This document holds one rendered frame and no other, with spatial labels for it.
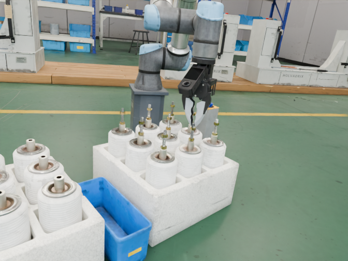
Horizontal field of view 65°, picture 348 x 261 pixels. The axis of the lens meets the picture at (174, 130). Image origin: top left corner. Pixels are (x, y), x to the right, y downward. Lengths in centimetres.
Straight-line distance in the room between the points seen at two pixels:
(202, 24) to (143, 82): 70
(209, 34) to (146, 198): 50
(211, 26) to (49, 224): 64
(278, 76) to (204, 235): 287
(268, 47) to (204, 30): 274
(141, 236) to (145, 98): 83
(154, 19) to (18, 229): 65
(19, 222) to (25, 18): 246
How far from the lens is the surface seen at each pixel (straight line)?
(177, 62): 144
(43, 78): 287
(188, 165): 89
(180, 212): 90
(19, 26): 298
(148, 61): 144
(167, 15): 90
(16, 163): 89
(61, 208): 68
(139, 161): 90
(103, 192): 101
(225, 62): 329
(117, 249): 78
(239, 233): 101
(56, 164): 80
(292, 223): 115
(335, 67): 439
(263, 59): 353
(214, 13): 82
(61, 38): 551
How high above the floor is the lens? 63
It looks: 21 degrees down
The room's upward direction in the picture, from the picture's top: 6 degrees clockwise
